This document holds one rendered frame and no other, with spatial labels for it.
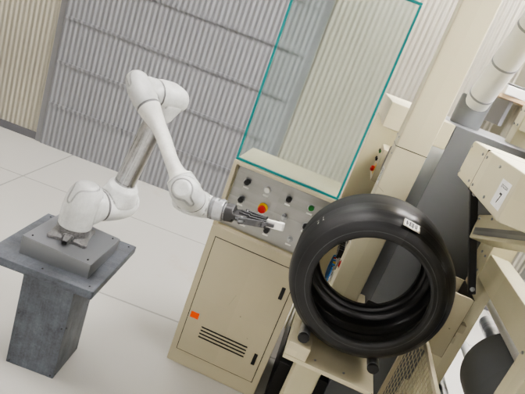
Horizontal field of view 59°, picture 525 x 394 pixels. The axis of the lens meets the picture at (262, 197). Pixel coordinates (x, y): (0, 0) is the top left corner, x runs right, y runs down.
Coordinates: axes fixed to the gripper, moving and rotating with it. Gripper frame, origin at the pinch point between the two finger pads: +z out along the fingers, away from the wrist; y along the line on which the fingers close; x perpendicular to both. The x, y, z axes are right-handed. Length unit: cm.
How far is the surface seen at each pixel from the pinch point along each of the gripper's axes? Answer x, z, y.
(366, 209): -17.6, 30.7, -7.9
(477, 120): -51, 77, 81
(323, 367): 48, 32, -8
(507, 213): -34, 65, -36
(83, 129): 57, -255, 279
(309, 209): 8, 9, 57
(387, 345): 29, 51, -13
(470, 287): 11, 81, 20
